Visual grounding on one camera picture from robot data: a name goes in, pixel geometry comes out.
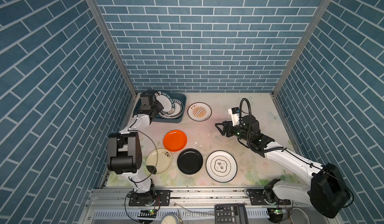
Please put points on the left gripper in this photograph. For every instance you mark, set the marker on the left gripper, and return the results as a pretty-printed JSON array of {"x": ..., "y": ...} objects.
[{"x": 159, "y": 107}]

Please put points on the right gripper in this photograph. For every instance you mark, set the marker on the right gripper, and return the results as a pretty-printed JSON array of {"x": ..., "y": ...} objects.
[{"x": 229, "y": 127}]

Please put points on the white plate teal lettered rim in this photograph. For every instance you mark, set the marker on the white plate teal lettered rim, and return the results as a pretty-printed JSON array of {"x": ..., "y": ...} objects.
[{"x": 167, "y": 102}]

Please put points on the white plate orange sunburst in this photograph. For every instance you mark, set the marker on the white plate orange sunburst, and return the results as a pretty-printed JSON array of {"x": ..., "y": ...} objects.
[{"x": 199, "y": 112}]

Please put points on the large white plate teal rim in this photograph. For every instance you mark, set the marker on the large white plate teal rim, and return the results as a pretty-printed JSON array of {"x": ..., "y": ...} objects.
[{"x": 179, "y": 109}]

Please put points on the white plate cloud outline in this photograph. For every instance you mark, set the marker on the white plate cloud outline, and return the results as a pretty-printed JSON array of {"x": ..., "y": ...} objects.
[{"x": 221, "y": 166}]

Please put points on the black round plate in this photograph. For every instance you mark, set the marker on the black round plate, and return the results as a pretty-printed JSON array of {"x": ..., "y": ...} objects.
[{"x": 190, "y": 161}]

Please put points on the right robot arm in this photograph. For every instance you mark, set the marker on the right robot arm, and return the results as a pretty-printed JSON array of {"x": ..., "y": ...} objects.
[{"x": 324, "y": 187}]

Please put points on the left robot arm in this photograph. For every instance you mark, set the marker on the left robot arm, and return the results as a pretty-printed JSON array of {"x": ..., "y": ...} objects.
[{"x": 124, "y": 148}]

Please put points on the orange plastic plate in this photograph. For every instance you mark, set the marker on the orange plastic plate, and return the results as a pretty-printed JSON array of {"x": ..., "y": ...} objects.
[{"x": 175, "y": 140}]

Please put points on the cream plate with dark spot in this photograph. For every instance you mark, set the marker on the cream plate with dark spot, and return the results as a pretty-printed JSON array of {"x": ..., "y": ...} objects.
[{"x": 159, "y": 161}]

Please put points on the black calculator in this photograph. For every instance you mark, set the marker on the black calculator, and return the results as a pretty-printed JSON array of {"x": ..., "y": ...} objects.
[{"x": 231, "y": 214}]

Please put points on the right green circuit board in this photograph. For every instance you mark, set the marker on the right green circuit board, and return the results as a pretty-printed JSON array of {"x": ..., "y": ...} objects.
[{"x": 276, "y": 213}]

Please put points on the green circuit board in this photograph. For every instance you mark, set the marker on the green circuit board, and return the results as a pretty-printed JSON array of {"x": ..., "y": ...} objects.
[
  {"x": 276, "y": 213},
  {"x": 147, "y": 214}
]

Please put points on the round white clock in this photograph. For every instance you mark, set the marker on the round white clock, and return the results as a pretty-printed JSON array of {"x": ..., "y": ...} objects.
[{"x": 171, "y": 219}]

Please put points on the left green circuit board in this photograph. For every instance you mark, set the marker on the left green circuit board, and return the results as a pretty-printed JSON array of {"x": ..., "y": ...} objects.
[{"x": 147, "y": 214}]

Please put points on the round grey bowl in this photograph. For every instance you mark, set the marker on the round grey bowl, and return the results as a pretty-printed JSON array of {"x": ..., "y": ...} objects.
[{"x": 298, "y": 216}]

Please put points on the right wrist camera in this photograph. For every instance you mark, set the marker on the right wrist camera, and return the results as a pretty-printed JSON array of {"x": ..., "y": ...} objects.
[{"x": 235, "y": 116}]

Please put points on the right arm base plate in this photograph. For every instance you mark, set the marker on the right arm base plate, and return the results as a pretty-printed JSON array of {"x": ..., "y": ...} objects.
[{"x": 257, "y": 197}]

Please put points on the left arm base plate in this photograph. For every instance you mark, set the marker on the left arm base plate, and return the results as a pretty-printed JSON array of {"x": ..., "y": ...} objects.
[{"x": 161, "y": 197}]

